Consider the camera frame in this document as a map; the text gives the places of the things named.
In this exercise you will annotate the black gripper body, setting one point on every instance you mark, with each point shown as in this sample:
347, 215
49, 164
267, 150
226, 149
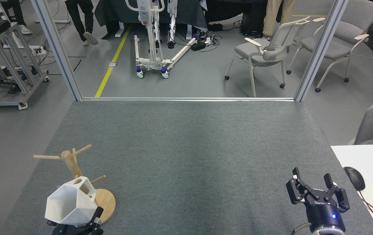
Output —
323, 218

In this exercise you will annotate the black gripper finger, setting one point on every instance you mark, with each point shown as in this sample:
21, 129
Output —
61, 230
96, 225
292, 194
343, 199

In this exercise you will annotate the white faceted cup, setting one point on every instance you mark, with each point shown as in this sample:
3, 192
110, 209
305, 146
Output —
69, 205

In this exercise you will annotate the wooden cup rack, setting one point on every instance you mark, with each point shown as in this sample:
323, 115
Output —
69, 160

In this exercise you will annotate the black computer mouse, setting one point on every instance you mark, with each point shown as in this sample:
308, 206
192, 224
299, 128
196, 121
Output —
354, 178

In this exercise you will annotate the white desk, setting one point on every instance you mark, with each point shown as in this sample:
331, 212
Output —
362, 160

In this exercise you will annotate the grey mesh-back chair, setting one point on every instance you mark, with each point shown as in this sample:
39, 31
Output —
271, 52

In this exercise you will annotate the grey padded chair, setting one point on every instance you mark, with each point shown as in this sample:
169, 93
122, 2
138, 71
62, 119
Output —
333, 47

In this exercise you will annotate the metal floor plate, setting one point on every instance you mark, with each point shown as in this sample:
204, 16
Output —
113, 64

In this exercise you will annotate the white wheeled stand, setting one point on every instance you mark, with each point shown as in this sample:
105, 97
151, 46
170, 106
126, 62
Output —
155, 62

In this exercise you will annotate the black power strip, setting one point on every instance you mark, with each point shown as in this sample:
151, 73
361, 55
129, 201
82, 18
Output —
198, 46

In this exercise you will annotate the black box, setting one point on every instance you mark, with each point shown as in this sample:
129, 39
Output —
253, 23

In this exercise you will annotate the person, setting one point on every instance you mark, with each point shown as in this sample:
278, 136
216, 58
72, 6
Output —
82, 16
25, 29
274, 16

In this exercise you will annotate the white power strip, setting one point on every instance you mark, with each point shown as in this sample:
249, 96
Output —
39, 50

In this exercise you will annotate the black bag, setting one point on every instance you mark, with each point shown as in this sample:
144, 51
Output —
215, 27

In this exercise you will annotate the white stand column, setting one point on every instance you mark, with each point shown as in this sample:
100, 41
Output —
172, 23

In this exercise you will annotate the dark table cloth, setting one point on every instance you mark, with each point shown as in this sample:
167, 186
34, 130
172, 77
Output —
114, 11

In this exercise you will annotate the silver post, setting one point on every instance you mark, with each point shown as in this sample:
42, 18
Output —
320, 52
59, 52

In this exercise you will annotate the aluminium frame cart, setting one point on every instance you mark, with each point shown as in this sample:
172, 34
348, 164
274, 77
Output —
20, 71

